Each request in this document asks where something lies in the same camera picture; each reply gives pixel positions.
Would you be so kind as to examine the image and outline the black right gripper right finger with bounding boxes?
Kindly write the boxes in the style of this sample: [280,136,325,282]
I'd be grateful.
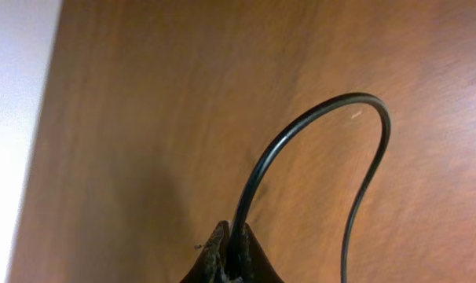
[239,223,284,283]

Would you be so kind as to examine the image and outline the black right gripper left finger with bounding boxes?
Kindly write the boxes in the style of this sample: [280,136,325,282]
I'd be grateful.
[181,220,229,283]

